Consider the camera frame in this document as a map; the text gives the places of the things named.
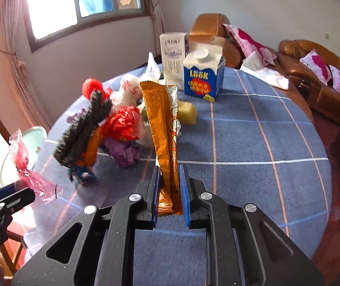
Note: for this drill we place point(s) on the orange and blue snack wrapper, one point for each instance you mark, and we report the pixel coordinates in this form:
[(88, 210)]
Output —
[(88, 155)]

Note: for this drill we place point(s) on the blue plaid tablecloth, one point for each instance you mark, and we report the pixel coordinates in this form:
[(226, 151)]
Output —
[(247, 143)]

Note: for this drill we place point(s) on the tall white milk carton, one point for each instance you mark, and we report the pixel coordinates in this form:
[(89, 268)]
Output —
[(173, 56)]

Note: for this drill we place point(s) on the mint green cartoon trash bin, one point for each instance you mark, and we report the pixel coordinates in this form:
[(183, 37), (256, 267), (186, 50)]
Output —
[(31, 143)]

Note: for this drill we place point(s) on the pink transparent plastic wrap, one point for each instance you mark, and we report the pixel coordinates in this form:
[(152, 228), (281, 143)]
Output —
[(24, 161)]

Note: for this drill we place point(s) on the blue and white milk carton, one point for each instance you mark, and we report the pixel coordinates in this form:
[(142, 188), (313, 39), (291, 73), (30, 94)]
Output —
[(201, 80)]

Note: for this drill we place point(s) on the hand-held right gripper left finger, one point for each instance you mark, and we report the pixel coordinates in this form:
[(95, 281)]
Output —
[(157, 196)]

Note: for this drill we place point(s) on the wooden chair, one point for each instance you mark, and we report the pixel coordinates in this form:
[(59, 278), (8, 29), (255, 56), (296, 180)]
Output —
[(12, 244)]

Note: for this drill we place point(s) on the white crumpled paper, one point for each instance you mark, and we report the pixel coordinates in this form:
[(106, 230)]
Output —
[(265, 74)]

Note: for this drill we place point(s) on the narrow pink curtain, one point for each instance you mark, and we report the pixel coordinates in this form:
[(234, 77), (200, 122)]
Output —
[(156, 9)]

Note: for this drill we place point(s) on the white red-print plastic bag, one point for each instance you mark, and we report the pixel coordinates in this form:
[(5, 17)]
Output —
[(128, 91)]

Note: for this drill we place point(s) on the red printed plastic bag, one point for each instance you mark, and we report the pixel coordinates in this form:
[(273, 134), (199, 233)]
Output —
[(119, 123)]

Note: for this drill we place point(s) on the pink tied curtain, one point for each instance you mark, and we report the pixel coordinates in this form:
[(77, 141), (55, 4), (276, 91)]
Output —
[(15, 65)]

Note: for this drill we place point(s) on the small purple wrapper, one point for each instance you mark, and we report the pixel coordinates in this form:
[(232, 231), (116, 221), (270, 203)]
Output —
[(76, 115)]

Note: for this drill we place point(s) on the brown leather armchair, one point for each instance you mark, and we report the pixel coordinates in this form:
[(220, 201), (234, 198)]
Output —
[(211, 26)]

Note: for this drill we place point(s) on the yellow crumpled paper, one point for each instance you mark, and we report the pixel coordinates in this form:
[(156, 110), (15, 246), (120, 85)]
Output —
[(187, 111)]

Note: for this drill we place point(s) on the clear white plastic bag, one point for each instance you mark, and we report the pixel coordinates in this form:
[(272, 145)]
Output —
[(151, 67)]

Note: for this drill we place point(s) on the purple snack wrapper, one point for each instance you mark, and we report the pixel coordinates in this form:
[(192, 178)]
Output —
[(125, 153)]

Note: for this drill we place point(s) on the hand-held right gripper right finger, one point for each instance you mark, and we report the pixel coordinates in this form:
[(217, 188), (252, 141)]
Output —
[(184, 196)]

